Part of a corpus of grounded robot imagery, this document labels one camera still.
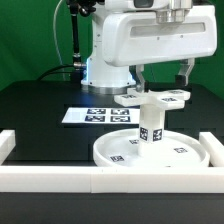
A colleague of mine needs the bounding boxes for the white front fence bar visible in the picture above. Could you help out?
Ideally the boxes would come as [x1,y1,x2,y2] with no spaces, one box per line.
[0,166,224,193]

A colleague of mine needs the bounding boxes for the white left fence bar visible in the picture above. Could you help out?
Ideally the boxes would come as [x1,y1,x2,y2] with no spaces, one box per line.
[0,130,16,166]

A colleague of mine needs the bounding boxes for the white cable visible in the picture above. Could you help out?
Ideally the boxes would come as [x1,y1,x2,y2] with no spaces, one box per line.
[52,0,67,81]

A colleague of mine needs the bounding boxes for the white round table top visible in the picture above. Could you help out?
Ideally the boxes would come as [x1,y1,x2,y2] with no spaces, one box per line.
[93,128,210,168]

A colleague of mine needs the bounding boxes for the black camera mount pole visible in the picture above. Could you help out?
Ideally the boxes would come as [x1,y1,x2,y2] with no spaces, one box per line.
[66,0,96,68]

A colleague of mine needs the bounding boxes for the white right fence bar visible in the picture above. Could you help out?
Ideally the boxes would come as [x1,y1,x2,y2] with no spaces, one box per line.
[199,132,224,167]

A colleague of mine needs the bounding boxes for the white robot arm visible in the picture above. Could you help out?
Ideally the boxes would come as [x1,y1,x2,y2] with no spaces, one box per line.
[81,0,217,94]

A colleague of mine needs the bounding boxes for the white marker sheet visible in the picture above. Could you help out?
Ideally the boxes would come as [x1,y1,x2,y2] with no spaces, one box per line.
[62,107,140,124]

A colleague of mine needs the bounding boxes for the black cables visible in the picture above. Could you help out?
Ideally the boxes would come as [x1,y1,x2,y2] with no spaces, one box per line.
[36,64,87,82]

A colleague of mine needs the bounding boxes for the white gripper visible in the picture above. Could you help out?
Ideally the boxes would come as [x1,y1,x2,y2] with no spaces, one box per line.
[102,5,217,92]

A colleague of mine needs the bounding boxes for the white cross-shaped table base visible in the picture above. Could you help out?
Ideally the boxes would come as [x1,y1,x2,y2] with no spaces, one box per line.
[114,88,190,110]

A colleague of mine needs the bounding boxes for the white fence bar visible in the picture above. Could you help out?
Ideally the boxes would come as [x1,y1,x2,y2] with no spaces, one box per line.
[0,166,224,193]
[199,132,224,167]
[0,130,16,166]

